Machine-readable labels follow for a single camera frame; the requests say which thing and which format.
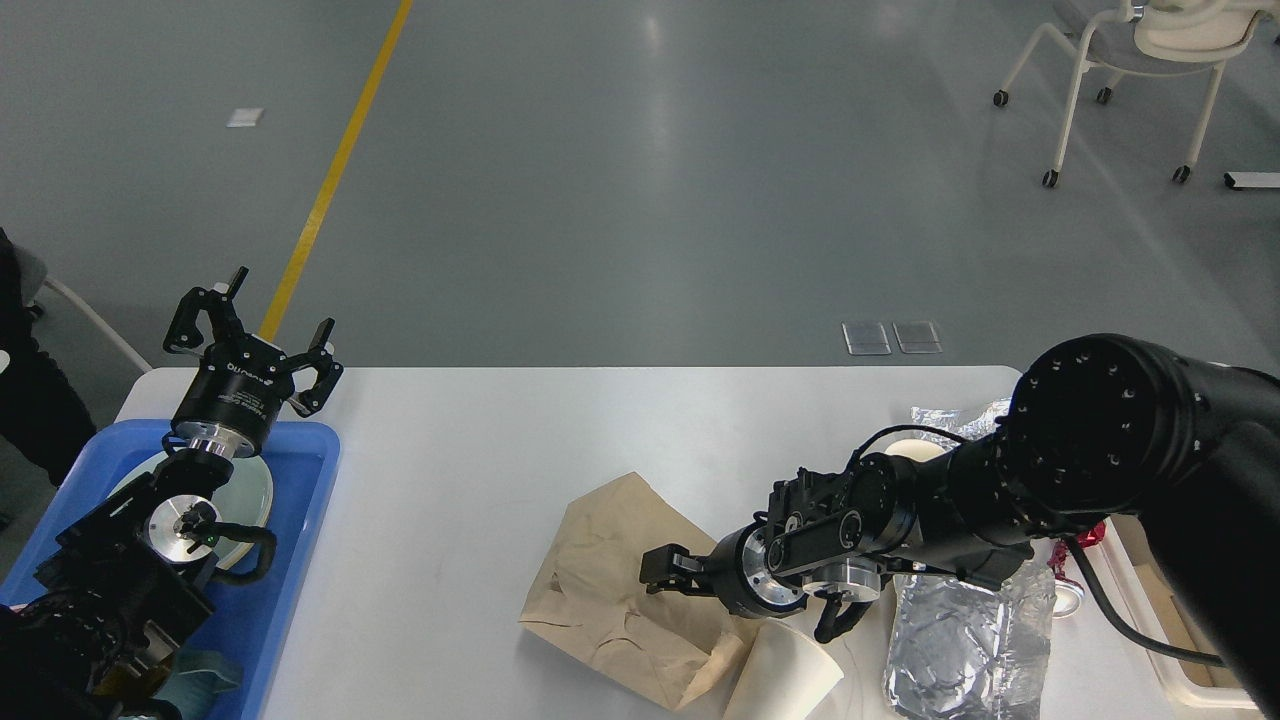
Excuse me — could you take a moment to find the red foil wrapper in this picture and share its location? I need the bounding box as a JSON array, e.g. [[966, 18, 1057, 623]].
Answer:
[[1047, 520, 1107, 591]]

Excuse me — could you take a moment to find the crumpled aluminium foil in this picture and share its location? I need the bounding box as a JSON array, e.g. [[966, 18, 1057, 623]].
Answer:
[[910, 397, 1012, 439]]

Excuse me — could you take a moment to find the teal mug yellow inside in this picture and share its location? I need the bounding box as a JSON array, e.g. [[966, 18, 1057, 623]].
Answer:
[[93, 650, 243, 719]]

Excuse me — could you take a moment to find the white table leg base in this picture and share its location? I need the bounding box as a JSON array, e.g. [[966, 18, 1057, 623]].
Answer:
[[1222, 170, 1280, 191]]

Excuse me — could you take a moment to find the floor socket plate left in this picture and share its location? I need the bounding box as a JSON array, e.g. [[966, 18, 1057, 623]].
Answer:
[[841, 322, 893, 357]]

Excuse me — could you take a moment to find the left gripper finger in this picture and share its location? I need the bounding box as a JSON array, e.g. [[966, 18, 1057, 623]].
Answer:
[[275, 318, 346, 418], [163, 266, 250, 357]]

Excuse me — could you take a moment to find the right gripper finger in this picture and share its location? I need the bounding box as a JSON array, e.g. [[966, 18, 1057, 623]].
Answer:
[[640, 544, 717, 597]]

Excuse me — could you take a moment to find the white paper cup lying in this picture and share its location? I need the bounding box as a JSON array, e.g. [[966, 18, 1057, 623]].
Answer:
[[723, 620, 845, 719]]

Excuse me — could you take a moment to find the floor socket plate right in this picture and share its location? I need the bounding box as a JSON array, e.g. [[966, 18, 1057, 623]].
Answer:
[[892, 320, 943, 354]]

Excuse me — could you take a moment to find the beige plastic bin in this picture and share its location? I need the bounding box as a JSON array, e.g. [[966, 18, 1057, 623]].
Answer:
[[1024, 357, 1280, 711]]

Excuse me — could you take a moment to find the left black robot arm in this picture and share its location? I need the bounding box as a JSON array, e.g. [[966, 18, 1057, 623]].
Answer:
[[3, 268, 344, 719]]

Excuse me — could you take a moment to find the white office chair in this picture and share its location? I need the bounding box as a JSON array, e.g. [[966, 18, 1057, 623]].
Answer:
[[992, 1, 1277, 190]]

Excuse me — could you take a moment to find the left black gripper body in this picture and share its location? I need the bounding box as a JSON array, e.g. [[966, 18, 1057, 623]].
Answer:
[[172, 334, 293, 457]]

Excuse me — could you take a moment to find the cardboard piece in bin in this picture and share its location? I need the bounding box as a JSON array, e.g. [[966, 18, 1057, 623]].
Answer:
[[1148, 588, 1212, 685]]

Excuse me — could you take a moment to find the blue plastic tray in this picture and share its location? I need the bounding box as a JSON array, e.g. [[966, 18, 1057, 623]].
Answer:
[[1, 419, 340, 719]]

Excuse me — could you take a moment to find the floor socket plate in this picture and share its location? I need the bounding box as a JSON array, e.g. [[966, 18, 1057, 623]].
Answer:
[[841, 322, 893, 357], [892, 320, 943, 354]]

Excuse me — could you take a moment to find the brown paper bag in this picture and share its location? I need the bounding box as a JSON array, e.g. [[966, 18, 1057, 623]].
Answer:
[[518, 473, 759, 711]]

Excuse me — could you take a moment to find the chair at left edge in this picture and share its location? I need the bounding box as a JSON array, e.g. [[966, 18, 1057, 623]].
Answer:
[[3, 231, 154, 374]]

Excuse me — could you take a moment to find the white paper cup upright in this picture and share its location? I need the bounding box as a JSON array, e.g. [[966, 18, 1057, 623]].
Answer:
[[883, 438, 948, 462]]

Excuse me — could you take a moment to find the green plate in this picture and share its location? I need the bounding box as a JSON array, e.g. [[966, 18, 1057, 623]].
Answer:
[[110, 452, 275, 573]]

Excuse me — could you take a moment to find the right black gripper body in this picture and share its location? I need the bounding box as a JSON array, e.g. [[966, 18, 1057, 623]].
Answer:
[[705, 521, 806, 619]]

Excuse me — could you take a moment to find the foil tray container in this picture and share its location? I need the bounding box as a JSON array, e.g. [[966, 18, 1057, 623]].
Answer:
[[884, 560, 1055, 719]]

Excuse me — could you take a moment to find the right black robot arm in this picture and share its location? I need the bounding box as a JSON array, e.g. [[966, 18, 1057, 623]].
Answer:
[[639, 334, 1279, 719]]

